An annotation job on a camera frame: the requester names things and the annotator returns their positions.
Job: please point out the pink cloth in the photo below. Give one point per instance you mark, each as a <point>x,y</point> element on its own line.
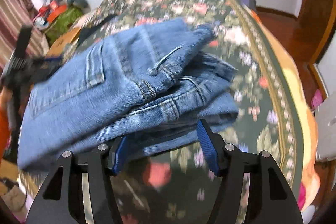
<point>317,99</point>

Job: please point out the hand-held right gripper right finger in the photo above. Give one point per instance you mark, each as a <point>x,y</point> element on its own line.
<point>207,146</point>

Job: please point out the blue denim pants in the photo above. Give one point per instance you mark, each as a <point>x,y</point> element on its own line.
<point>118,87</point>

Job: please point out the wooden wardrobe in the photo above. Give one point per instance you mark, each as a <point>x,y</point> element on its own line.
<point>317,3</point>

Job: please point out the striped brown curtain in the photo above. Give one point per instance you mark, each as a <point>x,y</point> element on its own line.
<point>15,11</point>

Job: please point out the green fabric storage box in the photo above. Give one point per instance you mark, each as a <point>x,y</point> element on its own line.
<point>65,22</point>

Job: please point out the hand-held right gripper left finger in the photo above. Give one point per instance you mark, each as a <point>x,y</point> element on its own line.
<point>119,153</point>

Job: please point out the black cloth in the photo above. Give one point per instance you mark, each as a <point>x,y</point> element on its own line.
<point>92,28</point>

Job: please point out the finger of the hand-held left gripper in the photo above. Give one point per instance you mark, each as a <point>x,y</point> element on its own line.
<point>48,64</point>

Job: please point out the wooden lap desk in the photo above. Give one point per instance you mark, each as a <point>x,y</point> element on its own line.
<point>64,41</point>

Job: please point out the orange printed bed sheet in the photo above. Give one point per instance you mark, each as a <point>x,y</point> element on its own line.
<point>296,77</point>

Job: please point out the floral green blanket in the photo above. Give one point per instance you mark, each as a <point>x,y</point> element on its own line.
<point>236,56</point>

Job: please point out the orange box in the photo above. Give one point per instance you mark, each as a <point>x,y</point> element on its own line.
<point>55,11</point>

